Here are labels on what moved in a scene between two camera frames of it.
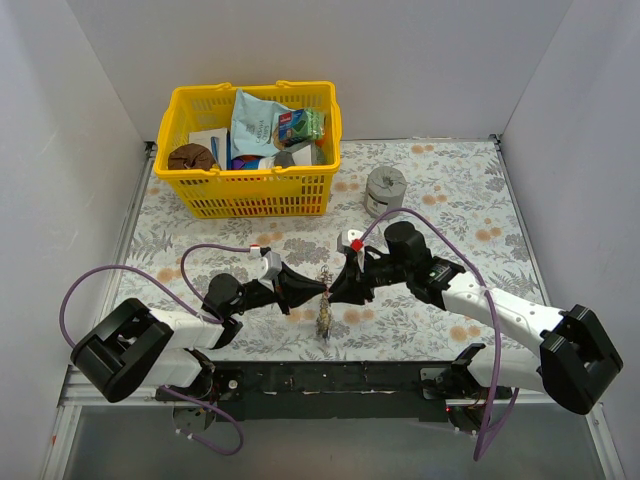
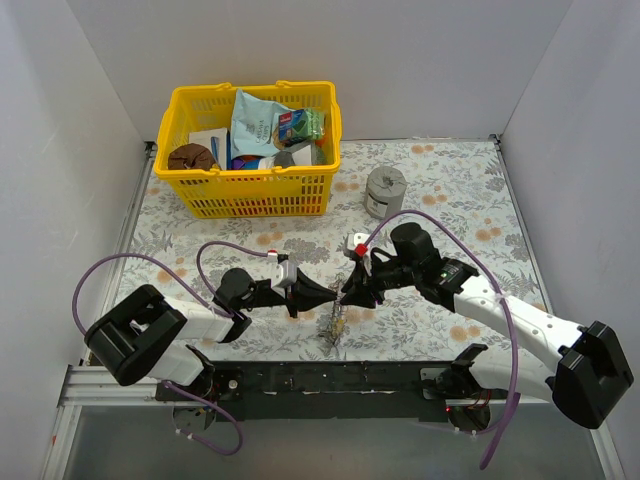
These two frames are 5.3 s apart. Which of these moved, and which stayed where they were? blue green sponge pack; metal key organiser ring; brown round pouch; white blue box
Moved: metal key organiser ring
Stayed: blue green sponge pack; brown round pouch; white blue box
